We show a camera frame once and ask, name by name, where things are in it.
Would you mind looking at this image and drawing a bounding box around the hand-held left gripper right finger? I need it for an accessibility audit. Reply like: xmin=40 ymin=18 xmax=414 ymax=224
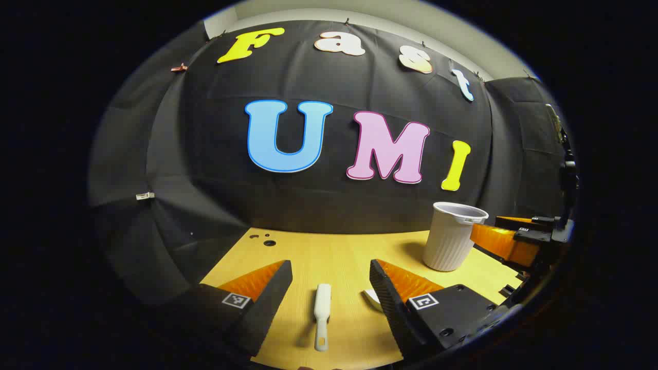
xmin=369 ymin=258 xmax=524 ymax=363

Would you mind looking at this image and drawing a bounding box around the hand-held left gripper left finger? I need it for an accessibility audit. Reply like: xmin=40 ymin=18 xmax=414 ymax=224
xmin=171 ymin=260 xmax=294 ymax=358

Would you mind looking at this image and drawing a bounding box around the white dustpan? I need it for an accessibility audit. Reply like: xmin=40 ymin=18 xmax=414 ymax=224
xmin=363 ymin=289 xmax=384 ymax=313

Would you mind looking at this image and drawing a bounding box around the white ribbed garbage bin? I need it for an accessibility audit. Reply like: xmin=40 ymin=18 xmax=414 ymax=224
xmin=423 ymin=201 xmax=489 ymax=272

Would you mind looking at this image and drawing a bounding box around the small white broom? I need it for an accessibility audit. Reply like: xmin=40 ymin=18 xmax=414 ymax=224
xmin=314 ymin=283 xmax=332 ymax=352

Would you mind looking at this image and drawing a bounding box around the wooden desktop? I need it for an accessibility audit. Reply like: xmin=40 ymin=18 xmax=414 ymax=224
xmin=199 ymin=228 xmax=524 ymax=370

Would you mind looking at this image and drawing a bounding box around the black backdrop cloth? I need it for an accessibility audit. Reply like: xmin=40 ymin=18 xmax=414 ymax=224
xmin=87 ymin=20 xmax=571 ymax=309

